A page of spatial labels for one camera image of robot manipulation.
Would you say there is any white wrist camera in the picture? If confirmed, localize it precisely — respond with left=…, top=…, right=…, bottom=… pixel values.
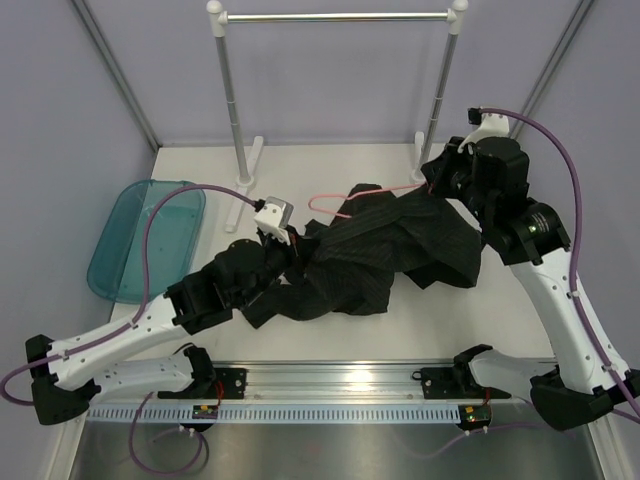
left=457, top=107, right=510, bottom=154
left=254, top=196, right=294, bottom=245

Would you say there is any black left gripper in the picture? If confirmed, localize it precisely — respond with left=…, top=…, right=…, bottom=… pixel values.
left=236, top=226, right=318, bottom=310

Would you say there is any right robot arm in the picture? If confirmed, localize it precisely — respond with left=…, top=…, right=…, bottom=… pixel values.
left=421, top=136, right=639, bottom=431

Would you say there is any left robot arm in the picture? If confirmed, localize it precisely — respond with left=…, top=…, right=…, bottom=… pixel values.
left=26, top=233, right=318, bottom=426

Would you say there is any right aluminium frame post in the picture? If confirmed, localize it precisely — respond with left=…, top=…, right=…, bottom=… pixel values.
left=490, top=0, right=599, bottom=151

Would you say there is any black pinstriped shirt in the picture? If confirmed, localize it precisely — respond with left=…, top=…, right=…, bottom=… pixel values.
left=242, top=184, right=483, bottom=328

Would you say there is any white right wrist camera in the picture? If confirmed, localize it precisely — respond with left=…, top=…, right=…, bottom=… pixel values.
left=457, top=107, right=510, bottom=154

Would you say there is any aluminium frame post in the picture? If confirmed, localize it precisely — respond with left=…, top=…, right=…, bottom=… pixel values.
left=67, top=0, right=162, bottom=153
left=490, top=0, right=599, bottom=151

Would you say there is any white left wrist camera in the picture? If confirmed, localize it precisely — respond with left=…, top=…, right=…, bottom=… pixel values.
left=254, top=196, right=294, bottom=245

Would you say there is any pink wire hanger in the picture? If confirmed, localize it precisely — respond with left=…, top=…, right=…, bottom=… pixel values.
left=307, top=181, right=429, bottom=219

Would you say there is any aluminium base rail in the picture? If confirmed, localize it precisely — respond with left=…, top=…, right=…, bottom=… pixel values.
left=64, top=358, right=561, bottom=407

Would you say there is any white and silver clothes rack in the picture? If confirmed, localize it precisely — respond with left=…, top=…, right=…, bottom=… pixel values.
left=205, top=0, right=470, bottom=234

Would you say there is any white slotted cable duct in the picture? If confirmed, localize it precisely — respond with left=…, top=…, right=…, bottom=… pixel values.
left=86, top=402, right=461, bottom=425

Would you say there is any left aluminium frame post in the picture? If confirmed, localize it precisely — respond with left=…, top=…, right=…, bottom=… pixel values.
left=67, top=0, right=162, bottom=153

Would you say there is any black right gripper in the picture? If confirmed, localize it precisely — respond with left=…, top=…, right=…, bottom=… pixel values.
left=426, top=137, right=496, bottom=224

